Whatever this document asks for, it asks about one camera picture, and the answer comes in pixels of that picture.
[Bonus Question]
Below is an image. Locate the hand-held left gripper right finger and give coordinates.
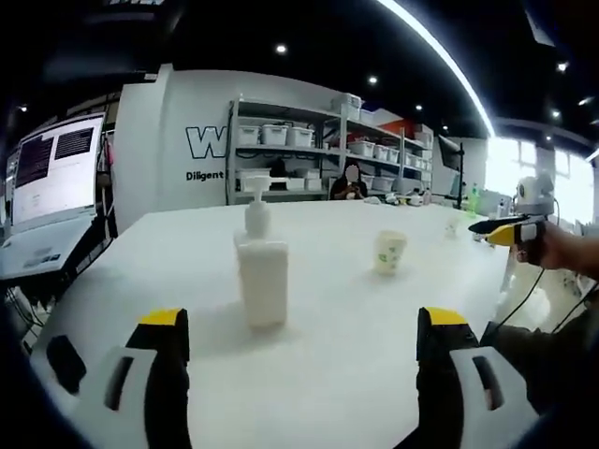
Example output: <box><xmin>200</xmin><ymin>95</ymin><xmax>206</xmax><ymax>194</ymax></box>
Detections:
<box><xmin>416</xmin><ymin>306</ymin><xmax>542</xmax><ymax>449</ymax></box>

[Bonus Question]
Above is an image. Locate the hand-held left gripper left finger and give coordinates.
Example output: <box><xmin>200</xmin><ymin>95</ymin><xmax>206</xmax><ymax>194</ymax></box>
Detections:
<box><xmin>77</xmin><ymin>307</ymin><xmax>192</xmax><ymax>449</ymax></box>

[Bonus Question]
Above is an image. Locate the white paper cup green print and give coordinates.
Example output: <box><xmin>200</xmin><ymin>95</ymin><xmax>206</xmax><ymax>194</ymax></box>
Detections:
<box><xmin>373</xmin><ymin>229</ymin><xmax>407</xmax><ymax>276</ymax></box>

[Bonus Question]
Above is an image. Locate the white pump bottle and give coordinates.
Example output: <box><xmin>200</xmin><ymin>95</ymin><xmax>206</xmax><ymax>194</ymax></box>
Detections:
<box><xmin>232</xmin><ymin>176</ymin><xmax>289</xmax><ymax>327</ymax></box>

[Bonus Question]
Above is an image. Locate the person's right hand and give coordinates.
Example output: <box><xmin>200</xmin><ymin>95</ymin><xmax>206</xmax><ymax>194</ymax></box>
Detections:
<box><xmin>514</xmin><ymin>220</ymin><xmax>599</xmax><ymax>282</ymax></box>

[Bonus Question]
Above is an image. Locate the black computer mouse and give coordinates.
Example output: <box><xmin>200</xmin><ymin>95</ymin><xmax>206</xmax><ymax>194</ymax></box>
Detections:
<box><xmin>45</xmin><ymin>334</ymin><xmax>88</xmax><ymax>394</ymax></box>

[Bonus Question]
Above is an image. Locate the black monitor on stand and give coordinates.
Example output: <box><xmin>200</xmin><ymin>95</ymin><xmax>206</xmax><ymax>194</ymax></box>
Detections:
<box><xmin>437</xmin><ymin>134</ymin><xmax>467</xmax><ymax>210</ymax></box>

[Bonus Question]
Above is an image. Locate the person's dark clothing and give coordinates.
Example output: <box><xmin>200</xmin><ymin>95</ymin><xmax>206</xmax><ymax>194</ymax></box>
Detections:
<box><xmin>480</xmin><ymin>303</ymin><xmax>599</xmax><ymax>418</ymax></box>

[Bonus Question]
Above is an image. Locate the white ceiling light strip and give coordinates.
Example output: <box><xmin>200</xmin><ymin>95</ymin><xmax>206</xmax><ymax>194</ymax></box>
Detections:
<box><xmin>377</xmin><ymin>0</ymin><xmax>497</xmax><ymax>138</ymax></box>

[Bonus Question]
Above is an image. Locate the grey metal storage shelf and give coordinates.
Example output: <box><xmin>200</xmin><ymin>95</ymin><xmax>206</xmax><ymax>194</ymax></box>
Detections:
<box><xmin>226</xmin><ymin>94</ymin><xmax>434</xmax><ymax>206</ymax></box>

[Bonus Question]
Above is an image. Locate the open laptop computer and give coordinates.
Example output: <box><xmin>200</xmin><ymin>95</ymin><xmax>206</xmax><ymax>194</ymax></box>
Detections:
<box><xmin>0</xmin><ymin>110</ymin><xmax>108</xmax><ymax>282</ymax></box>

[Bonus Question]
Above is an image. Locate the row of white storage bins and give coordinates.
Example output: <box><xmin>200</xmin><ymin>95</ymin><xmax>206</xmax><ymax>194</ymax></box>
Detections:
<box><xmin>236</xmin><ymin>93</ymin><xmax>432</xmax><ymax>192</ymax></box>

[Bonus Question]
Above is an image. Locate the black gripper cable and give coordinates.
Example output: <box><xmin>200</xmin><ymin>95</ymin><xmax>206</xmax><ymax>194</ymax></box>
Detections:
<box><xmin>493</xmin><ymin>267</ymin><xmax>599</xmax><ymax>334</ymax></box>

